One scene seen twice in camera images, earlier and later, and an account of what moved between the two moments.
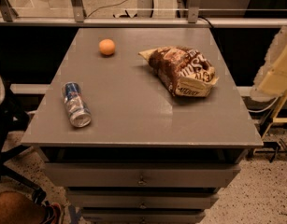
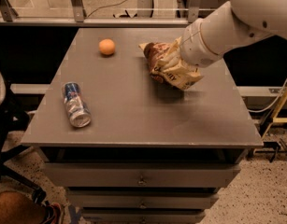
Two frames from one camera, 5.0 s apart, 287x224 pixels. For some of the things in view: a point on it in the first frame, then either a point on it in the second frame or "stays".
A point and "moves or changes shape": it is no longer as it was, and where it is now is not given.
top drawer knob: (142, 182) stays
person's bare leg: (15, 208) stays
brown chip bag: (184, 71) moves or changes shape
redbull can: (79, 114) stays
